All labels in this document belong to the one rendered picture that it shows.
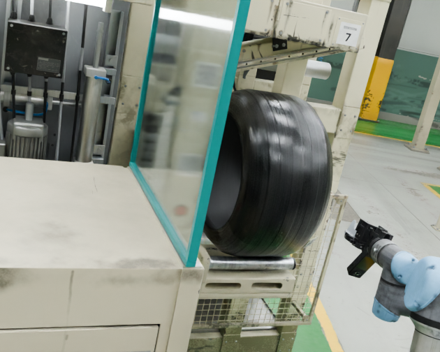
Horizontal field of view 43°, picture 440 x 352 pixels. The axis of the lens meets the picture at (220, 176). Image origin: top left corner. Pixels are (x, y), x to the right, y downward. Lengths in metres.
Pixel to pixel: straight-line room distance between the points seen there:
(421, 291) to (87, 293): 0.63
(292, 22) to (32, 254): 1.37
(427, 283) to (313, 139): 0.76
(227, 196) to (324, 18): 0.76
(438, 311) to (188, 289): 0.48
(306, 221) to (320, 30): 0.74
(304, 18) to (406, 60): 9.74
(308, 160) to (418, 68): 10.25
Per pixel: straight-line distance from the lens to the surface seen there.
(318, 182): 1.76
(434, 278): 1.16
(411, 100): 12.01
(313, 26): 2.13
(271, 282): 1.98
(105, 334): 1.07
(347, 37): 2.21
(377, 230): 1.69
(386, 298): 1.56
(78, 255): 1.03
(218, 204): 2.18
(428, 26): 11.97
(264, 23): 2.04
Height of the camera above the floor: 1.75
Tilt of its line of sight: 18 degrees down
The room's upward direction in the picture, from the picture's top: 12 degrees clockwise
